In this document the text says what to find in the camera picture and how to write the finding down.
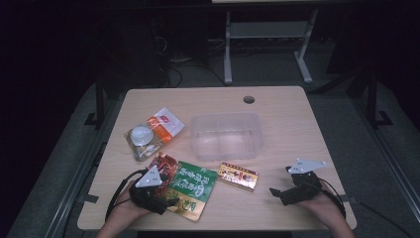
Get green snack packet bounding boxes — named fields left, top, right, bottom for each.
left=148, top=151, right=219, bottom=223

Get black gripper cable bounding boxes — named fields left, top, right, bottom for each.
left=316, top=177, right=349, bottom=220
left=104, top=169, right=149, bottom=223

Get aluminium frame rail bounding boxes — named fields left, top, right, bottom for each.
left=349, top=97, right=420, bottom=214
left=44, top=142, right=112, bottom=238

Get clear packet with orange label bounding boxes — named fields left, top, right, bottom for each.
left=125, top=106, right=186, bottom=163

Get black floor cables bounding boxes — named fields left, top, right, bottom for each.
left=154, top=35, right=230, bottom=89

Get black metal stand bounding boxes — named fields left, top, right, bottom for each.
left=83, top=72, right=107, bottom=131
left=364, top=69, right=394, bottom=129

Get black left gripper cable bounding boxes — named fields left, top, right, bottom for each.
left=104, top=169, right=149, bottom=223

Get white metal stand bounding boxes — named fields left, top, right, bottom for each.
left=223, top=7, right=320, bottom=85

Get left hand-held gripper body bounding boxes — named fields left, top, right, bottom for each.
left=128, top=165, right=170, bottom=216

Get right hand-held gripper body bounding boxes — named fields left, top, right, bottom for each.
left=285, top=158, right=329, bottom=203

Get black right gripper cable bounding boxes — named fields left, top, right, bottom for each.
left=316, top=177, right=349, bottom=220

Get person's left hand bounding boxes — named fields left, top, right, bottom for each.
left=110, top=179, right=154, bottom=223

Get small yellow red packet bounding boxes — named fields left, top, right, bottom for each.
left=216, top=161, right=260, bottom=193

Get person's right hand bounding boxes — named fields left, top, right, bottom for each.
left=296, top=180, right=346, bottom=227

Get clear plastic container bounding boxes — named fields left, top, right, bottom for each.
left=189, top=112, right=264, bottom=163

